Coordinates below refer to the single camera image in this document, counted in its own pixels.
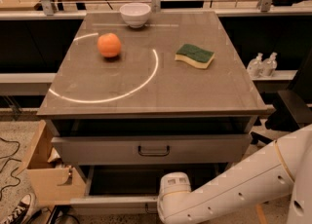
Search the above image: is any cardboard box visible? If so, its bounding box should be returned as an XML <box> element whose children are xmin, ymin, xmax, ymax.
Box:
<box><xmin>16</xmin><ymin>121</ymin><xmax>86</xmax><ymax>206</ymax></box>

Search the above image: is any right clear bottle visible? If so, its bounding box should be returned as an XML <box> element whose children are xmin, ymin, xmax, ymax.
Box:
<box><xmin>261</xmin><ymin>53</ymin><xmax>277</xmax><ymax>77</ymax></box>

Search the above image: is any black office chair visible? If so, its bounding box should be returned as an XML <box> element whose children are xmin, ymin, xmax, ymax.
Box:
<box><xmin>264</xmin><ymin>50</ymin><xmax>312</xmax><ymax>132</ymax></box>

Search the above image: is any orange fruit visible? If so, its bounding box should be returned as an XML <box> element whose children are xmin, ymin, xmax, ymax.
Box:
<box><xmin>97</xmin><ymin>33</ymin><xmax>121</xmax><ymax>57</ymax></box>

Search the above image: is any black white sneaker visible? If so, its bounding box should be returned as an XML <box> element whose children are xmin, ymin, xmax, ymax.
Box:
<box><xmin>0</xmin><ymin>193</ymin><xmax>37</xmax><ymax>224</ymax></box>

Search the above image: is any white bowl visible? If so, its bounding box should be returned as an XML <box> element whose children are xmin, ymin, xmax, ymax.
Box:
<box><xmin>120</xmin><ymin>3</ymin><xmax>151</xmax><ymax>28</ymax></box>

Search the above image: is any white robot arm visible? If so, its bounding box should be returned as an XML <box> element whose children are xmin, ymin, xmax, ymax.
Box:
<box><xmin>157</xmin><ymin>125</ymin><xmax>312</xmax><ymax>224</ymax></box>

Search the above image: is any black floor cable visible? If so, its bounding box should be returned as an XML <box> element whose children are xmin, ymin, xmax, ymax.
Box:
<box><xmin>0</xmin><ymin>136</ymin><xmax>22</xmax><ymax>203</ymax></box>

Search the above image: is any grey top drawer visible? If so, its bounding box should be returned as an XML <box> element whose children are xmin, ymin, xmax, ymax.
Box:
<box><xmin>52</xmin><ymin>134</ymin><xmax>251</xmax><ymax>166</ymax></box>

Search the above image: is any grey drawer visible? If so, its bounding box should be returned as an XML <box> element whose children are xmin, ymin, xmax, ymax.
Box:
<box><xmin>70</xmin><ymin>164</ymin><xmax>226</xmax><ymax>215</ymax></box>
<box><xmin>52</xmin><ymin>134</ymin><xmax>251</xmax><ymax>166</ymax></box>

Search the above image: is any grey drawer cabinet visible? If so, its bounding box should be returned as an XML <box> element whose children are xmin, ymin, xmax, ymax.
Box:
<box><xmin>36</xmin><ymin>10</ymin><xmax>267</xmax><ymax>168</ymax></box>

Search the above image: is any green yellow sponge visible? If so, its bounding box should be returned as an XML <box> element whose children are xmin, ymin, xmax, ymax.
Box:
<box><xmin>175</xmin><ymin>44</ymin><xmax>215</xmax><ymax>69</ymax></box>

